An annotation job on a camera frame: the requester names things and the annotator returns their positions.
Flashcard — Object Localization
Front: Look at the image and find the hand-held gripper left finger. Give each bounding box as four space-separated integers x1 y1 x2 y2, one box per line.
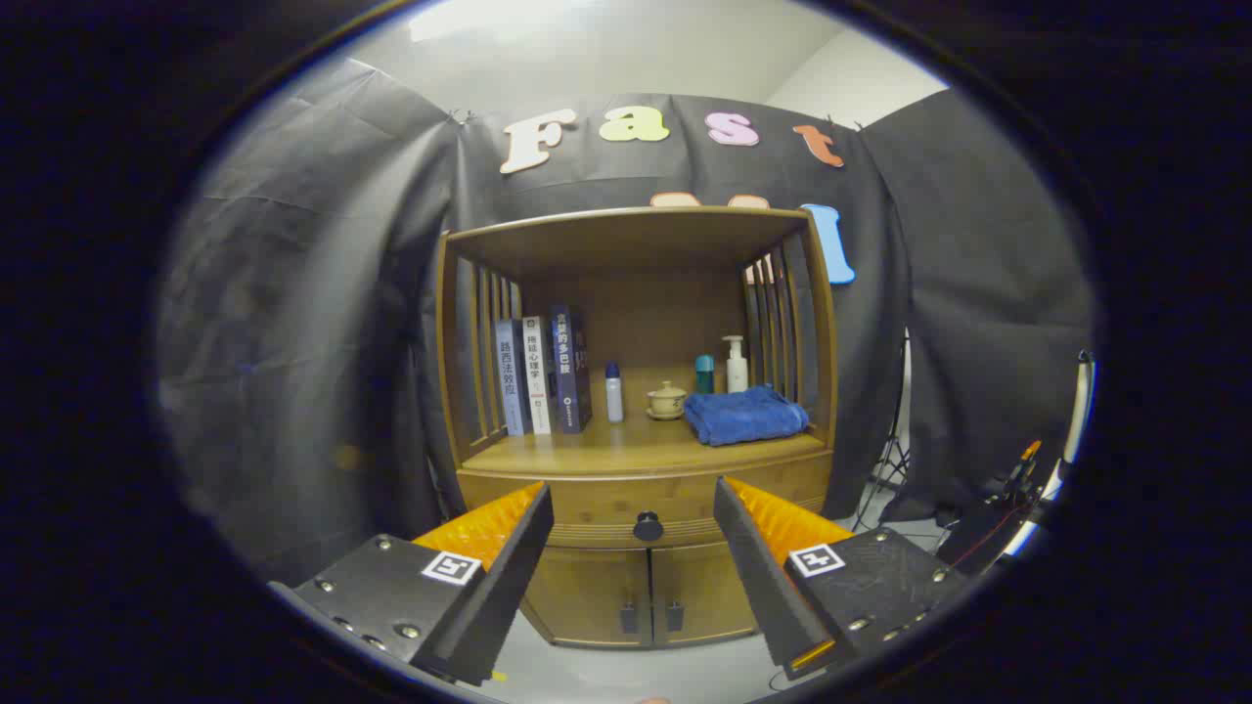
269 479 555 685

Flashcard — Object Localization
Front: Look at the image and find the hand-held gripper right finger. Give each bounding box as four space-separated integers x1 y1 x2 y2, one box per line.
713 476 969 681

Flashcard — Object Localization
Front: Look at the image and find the wooden drawer with black knob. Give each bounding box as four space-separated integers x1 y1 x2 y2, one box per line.
456 452 834 549

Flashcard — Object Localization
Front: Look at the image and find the wooden cabinet door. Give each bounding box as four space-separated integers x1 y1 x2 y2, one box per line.
518 544 651 648
650 541 759 646

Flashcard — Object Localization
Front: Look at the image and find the wooden countertop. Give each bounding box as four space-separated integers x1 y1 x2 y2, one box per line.
460 367 827 477

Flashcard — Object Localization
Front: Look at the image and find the wooden cabinet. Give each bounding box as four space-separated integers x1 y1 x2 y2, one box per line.
433 205 840 649

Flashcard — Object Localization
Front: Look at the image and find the blue folded towel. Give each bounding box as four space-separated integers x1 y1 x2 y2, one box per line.
682 384 811 447

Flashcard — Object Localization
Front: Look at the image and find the black tripod stand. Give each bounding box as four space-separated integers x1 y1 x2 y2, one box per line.
853 332 911 534

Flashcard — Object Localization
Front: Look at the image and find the grey-blue book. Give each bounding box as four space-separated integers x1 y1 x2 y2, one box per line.
494 318 534 437

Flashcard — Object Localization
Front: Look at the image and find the white book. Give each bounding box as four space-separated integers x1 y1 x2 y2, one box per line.
521 315 555 435

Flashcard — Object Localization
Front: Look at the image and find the dark blue book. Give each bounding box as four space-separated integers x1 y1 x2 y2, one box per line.
549 304 594 434

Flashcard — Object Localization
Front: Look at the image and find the black device with orange tip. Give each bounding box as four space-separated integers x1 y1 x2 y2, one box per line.
934 440 1062 578

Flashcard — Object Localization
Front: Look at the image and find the black backdrop cloth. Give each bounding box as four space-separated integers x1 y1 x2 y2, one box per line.
156 59 1096 588

